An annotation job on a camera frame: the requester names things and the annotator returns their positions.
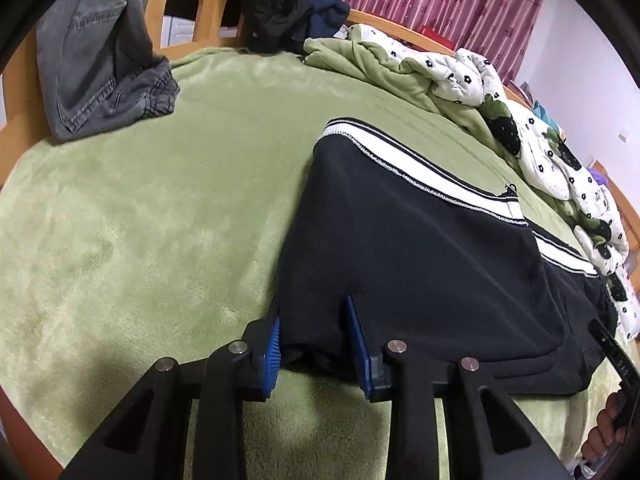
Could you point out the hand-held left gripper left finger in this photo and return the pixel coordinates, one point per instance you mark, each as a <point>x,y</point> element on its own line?
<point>272,355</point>

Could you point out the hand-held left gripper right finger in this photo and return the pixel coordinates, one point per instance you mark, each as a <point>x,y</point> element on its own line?
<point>357,345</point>

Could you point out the black pants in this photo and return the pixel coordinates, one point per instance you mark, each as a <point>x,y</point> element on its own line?
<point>415,270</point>

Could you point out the person's right hand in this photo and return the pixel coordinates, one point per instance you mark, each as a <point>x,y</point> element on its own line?
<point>602,430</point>

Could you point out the purple plush toy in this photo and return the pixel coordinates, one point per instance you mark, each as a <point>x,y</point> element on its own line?
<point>598,176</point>

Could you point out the green fleece blanket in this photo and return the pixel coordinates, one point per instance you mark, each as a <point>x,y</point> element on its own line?
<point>150,210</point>

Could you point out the white floral quilt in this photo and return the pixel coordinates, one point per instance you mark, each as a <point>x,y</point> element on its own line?
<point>530,130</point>

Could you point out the teal patterned pillow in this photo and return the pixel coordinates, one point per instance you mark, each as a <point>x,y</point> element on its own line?
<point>547,116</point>

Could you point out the red chair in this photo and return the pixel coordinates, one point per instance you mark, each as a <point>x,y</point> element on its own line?
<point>437,34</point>

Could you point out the navy blue garment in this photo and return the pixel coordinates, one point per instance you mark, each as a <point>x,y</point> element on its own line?
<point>325,20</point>

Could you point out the white appliance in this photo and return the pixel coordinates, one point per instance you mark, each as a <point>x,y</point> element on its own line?
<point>177,32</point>

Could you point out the grey jeans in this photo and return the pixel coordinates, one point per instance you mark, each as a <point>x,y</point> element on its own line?
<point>95,50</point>

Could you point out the black jacket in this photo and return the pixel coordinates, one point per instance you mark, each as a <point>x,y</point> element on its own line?
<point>272,0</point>

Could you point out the wooden bed frame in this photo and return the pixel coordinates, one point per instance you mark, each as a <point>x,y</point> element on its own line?
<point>212,5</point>

